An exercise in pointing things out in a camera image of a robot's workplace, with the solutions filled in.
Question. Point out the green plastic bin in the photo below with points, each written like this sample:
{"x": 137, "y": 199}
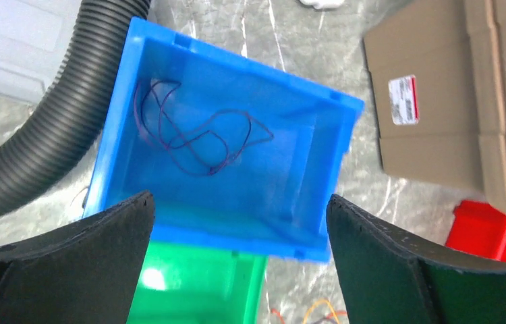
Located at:
{"x": 188, "y": 284}

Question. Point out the grey rectangular block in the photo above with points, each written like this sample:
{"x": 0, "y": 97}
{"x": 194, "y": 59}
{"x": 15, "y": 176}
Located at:
{"x": 34, "y": 36}

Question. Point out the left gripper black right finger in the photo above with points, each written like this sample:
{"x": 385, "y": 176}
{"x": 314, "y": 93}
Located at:
{"x": 389, "y": 275}

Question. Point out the blue plastic bin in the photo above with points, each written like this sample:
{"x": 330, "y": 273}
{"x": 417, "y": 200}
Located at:
{"x": 237, "y": 155}

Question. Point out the white pipe elbow fitting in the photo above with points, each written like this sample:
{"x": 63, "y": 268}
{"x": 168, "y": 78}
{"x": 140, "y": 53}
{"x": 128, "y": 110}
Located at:
{"x": 323, "y": 4}

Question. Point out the red plastic bin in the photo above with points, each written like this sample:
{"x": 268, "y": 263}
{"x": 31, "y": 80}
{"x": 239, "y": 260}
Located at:
{"x": 478, "y": 229}

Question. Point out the tan plastic toolbox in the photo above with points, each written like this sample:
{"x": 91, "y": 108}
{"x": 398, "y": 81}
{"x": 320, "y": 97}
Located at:
{"x": 438, "y": 71}

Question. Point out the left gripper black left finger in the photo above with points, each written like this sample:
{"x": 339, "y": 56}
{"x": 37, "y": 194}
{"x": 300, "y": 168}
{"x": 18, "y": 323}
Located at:
{"x": 83, "y": 272}

